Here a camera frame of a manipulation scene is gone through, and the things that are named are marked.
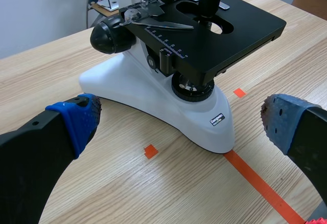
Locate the white and black microscope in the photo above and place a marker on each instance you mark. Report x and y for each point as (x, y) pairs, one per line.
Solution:
(178, 55)

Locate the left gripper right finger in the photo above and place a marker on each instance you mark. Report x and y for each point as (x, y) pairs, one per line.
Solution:
(304, 137)

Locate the red green blue brick block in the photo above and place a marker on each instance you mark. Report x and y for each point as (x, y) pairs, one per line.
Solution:
(316, 221)

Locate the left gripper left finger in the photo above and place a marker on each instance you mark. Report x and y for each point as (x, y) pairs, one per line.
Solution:
(35, 155)

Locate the metal frame chair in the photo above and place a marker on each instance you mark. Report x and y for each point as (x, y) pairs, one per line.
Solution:
(88, 1)

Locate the brown cardboard box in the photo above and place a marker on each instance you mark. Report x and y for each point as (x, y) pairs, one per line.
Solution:
(310, 0)

